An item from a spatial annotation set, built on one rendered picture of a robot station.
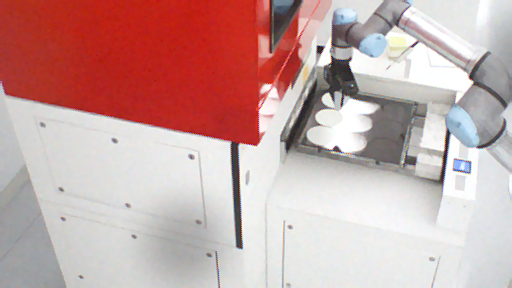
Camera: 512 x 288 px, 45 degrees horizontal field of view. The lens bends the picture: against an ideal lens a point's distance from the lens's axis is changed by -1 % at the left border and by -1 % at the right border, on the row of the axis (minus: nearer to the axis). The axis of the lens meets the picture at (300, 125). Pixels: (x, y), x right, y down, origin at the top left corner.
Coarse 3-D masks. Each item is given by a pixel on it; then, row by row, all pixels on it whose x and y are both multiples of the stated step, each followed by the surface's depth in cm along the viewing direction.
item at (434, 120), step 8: (432, 112) 228; (432, 120) 224; (440, 120) 224; (424, 128) 220; (432, 128) 221; (440, 128) 221; (424, 136) 217; (432, 136) 217; (440, 136) 217; (416, 168) 204; (424, 176) 204; (432, 176) 203
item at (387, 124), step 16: (320, 96) 230; (352, 96) 231; (368, 96) 231; (352, 112) 223; (368, 112) 224; (384, 112) 224; (400, 112) 224; (336, 128) 216; (352, 128) 216; (368, 128) 216; (384, 128) 217; (400, 128) 217; (304, 144) 209; (336, 144) 209; (352, 144) 209; (368, 144) 210; (384, 144) 210; (400, 144) 210; (384, 160) 203; (400, 160) 204
